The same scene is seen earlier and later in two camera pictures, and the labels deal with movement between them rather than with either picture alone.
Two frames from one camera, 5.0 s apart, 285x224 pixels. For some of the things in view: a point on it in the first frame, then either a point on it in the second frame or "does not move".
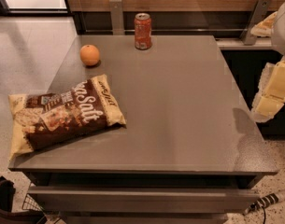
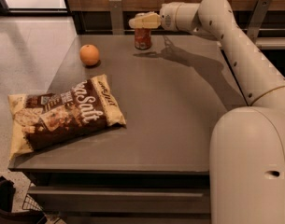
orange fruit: x=90 y=54 does not move
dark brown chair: x=3 y=191 does not move
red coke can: x=143 y=36 does not move
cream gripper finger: x=275 y=89 to x=167 y=18
